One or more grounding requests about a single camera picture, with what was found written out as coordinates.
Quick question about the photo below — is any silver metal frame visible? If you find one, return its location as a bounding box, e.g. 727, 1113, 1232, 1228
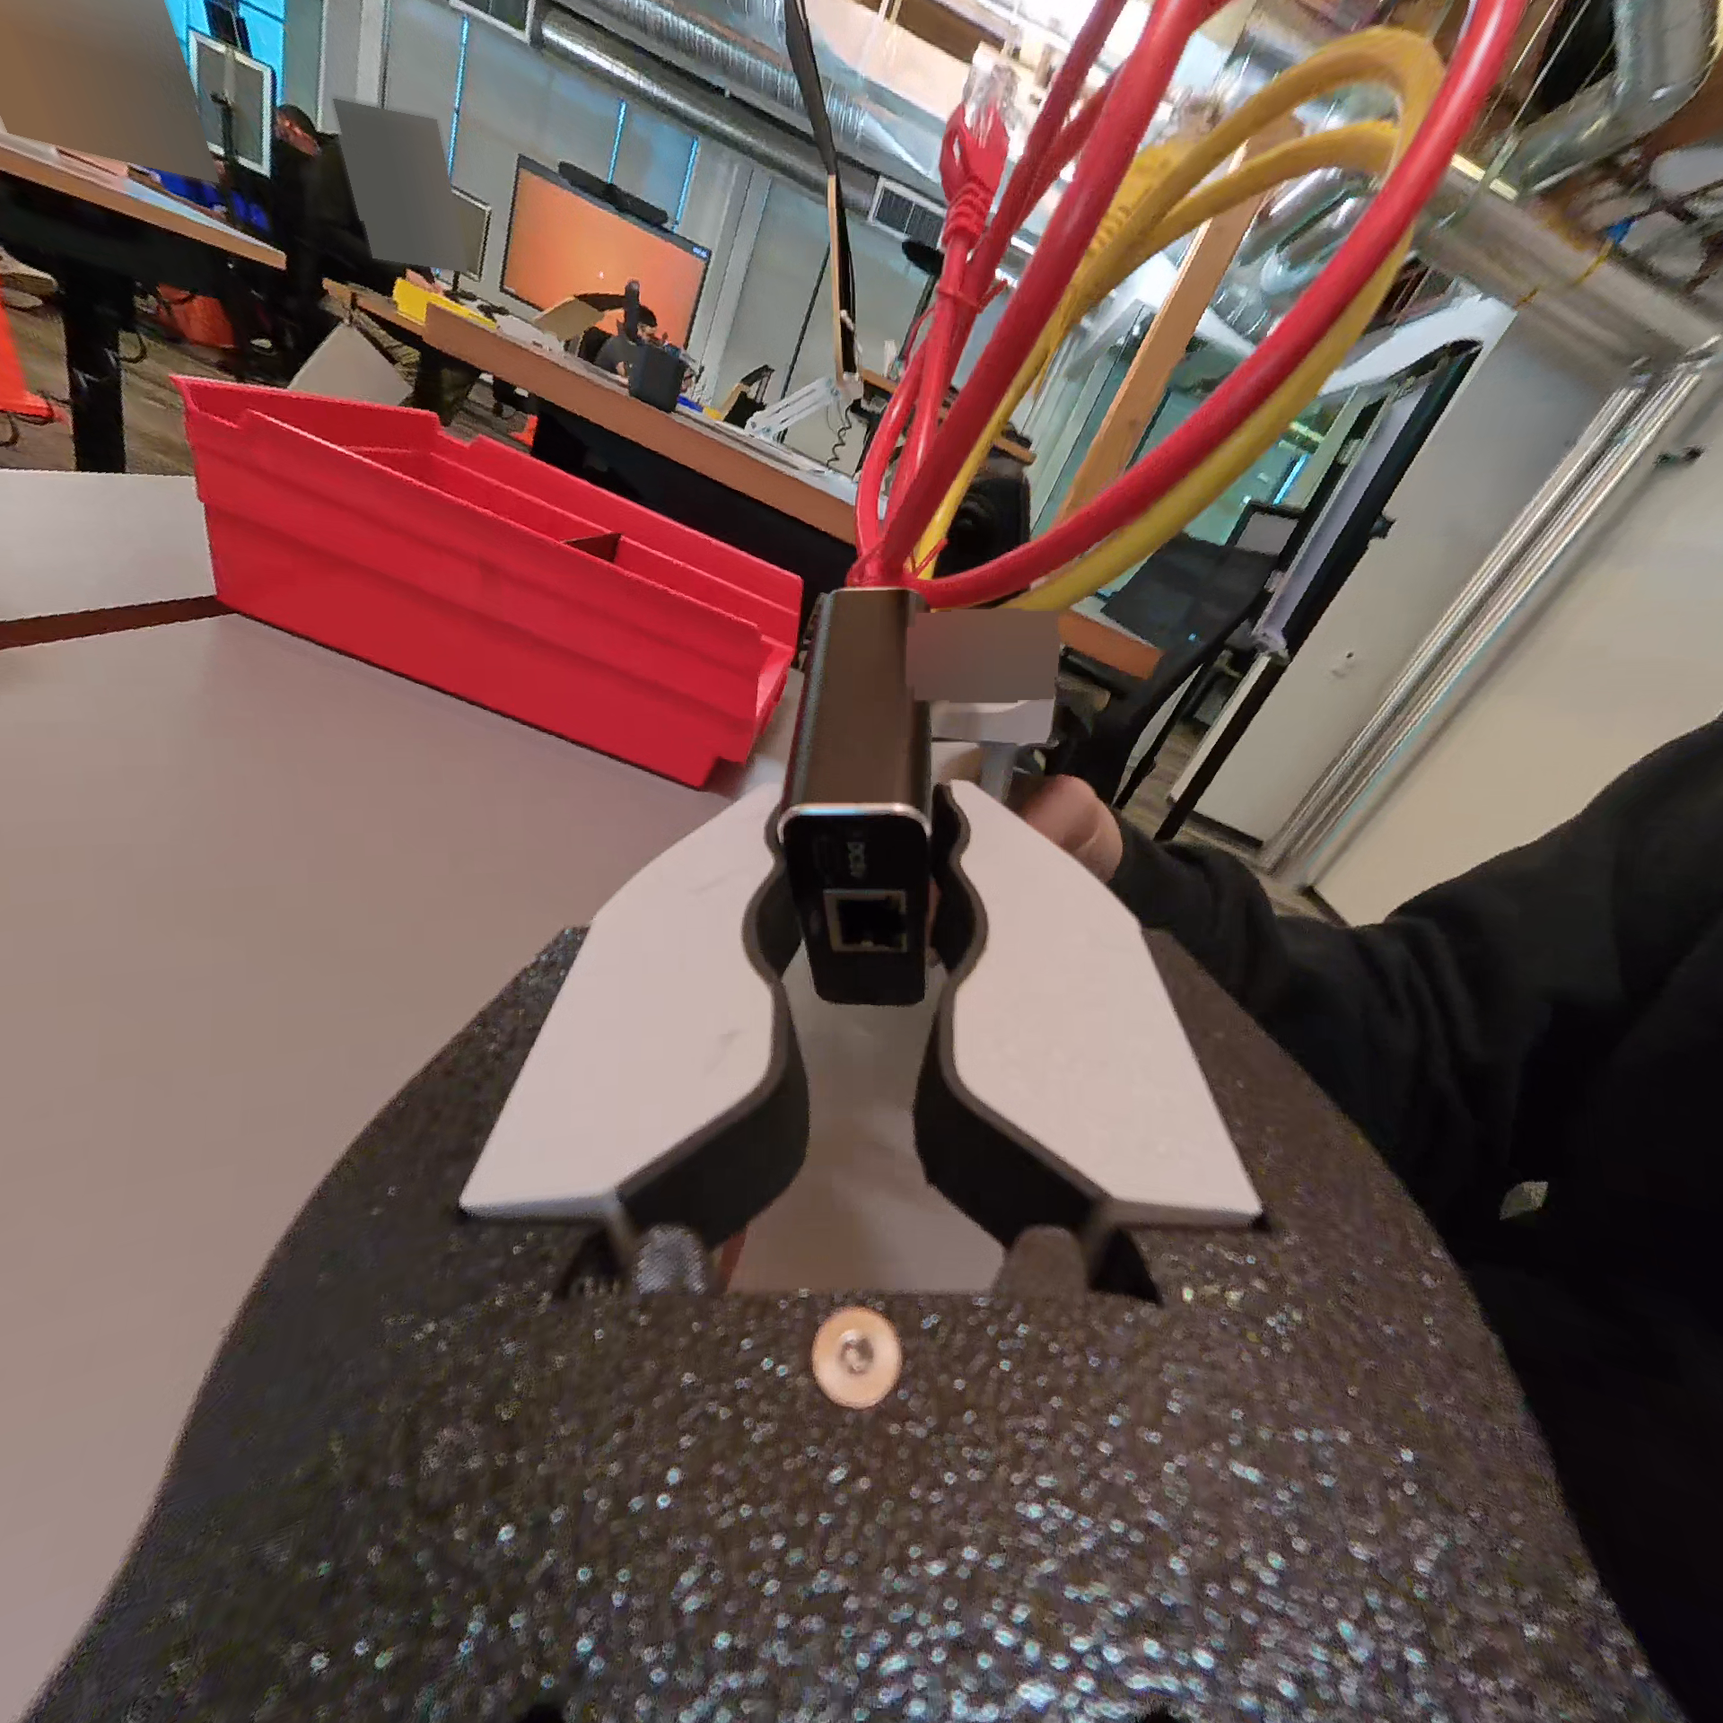
1265, 337, 1723, 875

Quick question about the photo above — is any person's right hand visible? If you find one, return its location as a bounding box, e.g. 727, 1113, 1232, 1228
1012, 772, 1129, 884

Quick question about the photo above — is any red ethernet cable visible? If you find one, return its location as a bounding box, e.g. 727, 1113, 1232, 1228
851, 0, 1539, 613

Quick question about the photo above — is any small monitor on stand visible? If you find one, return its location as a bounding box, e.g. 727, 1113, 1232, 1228
188, 27, 281, 180

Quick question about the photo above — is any black ethernet splitter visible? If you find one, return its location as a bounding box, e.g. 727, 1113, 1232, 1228
766, 582, 940, 1010

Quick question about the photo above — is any yellow plastic bin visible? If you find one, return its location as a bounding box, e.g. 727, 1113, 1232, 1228
390, 273, 502, 327

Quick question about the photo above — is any yellow ethernet cable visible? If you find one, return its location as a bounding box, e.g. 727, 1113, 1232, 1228
913, 27, 1453, 613

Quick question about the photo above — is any grey panel board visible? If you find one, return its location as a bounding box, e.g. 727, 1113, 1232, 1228
336, 101, 492, 270

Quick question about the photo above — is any large monitor orange screen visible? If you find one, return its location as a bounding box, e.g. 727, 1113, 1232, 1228
500, 154, 716, 355

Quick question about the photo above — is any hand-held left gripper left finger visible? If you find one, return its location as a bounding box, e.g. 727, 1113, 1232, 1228
460, 794, 813, 1267

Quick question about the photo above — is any person's right forearm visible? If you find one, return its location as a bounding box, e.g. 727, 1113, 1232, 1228
1104, 714, 1723, 1267

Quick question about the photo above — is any grey desk wood edge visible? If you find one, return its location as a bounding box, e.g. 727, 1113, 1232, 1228
0, 131, 288, 476
323, 275, 1165, 681

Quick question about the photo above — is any red plastic bin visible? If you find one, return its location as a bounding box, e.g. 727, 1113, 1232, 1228
172, 372, 807, 790

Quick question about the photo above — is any black office chair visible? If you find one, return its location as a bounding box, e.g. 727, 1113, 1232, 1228
1069, 500, 1300, 843

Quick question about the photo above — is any orange traffic cone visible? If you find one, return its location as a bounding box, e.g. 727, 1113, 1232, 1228
0, 288, 57, 423

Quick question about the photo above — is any wooden post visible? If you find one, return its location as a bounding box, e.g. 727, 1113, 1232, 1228
1057, 121, 1300, 540

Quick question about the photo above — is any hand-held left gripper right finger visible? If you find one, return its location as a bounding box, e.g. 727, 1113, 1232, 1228
915, 778, 1271, 1274

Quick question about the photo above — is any person's black clothed body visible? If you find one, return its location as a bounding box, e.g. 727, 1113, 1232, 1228
1413, 1076, 1723, 1723

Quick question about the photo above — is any black tilted stand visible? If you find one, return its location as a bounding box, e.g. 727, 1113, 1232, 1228
788, 0, 870, 392

